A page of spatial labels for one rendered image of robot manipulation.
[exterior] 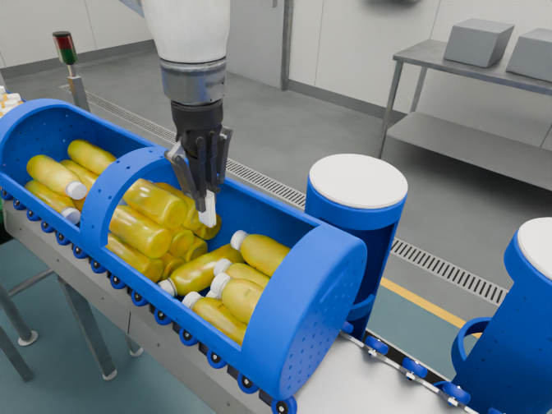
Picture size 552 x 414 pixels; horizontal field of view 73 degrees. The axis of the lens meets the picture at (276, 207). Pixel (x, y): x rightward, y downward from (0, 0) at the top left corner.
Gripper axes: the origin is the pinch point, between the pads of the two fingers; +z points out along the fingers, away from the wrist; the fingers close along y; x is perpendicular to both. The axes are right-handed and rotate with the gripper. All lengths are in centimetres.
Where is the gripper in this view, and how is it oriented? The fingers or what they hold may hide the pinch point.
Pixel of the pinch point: (206, 207)
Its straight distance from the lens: 66.9
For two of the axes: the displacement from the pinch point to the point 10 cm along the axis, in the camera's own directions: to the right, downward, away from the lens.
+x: -8.0, -3.9, 4.6
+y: 6.0, -4.6, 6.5
